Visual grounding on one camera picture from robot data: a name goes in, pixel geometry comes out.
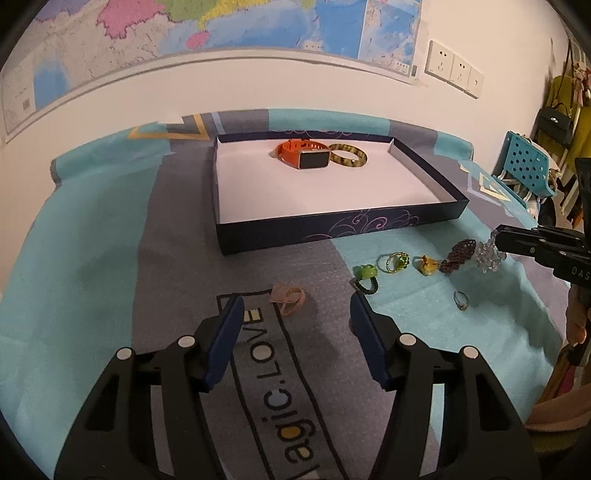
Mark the pink butterfly ring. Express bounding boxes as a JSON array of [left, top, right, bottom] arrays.
[[269, 285, 306, 318]]

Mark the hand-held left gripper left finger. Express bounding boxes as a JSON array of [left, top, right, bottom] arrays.
[[54, 294, 245, 480]]

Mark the green bead wire ring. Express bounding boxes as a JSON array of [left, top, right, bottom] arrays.
[[379, 252, 410, 274]]

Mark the yellow orange ring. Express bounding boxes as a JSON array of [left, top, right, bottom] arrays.
[[412, 255, 441, 277]]

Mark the dark blue shallow box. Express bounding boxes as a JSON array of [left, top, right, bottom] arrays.
[[212, 130, 471, 256]]

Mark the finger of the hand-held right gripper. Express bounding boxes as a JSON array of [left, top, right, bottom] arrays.
[[493, 224, 573, 267], [536, 224, 591, 247]]

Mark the orange smartwatch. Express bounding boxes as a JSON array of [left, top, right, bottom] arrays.
[[270, 138, 331, 171]]

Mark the person's right forearm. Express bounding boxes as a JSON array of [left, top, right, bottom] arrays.
[[526, 344, 591, 432]]

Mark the black handbag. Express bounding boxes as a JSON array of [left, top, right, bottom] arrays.
[[536, 102, 578, 148]]

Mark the clear crystal bracelet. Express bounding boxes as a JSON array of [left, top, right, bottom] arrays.
[[473, 231, 506, 275]]

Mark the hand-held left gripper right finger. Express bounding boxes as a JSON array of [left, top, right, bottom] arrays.
[[348, 292, 539, 480]]

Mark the dark red beaded bracelet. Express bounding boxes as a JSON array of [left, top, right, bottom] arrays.
[[438, 239, 477, 274]]

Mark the green frog beaded ring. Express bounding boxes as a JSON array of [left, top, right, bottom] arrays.
[[352, 264, 380, 295]]

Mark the colourful wall map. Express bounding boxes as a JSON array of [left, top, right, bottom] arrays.
[[0, 0, 423, 144]]

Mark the blue perforated chair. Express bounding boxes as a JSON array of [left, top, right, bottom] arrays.
[[492, 130, 557, 199]]

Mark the green brown bangle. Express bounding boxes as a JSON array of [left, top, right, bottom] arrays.
[[329, 143, 369, 169]]

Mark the yellow hanging garment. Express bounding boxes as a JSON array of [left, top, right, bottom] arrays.
[[547, 74, 591, 162]]

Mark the person's right hand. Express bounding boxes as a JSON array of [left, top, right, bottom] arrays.
[[567, 286, 591, 347]]

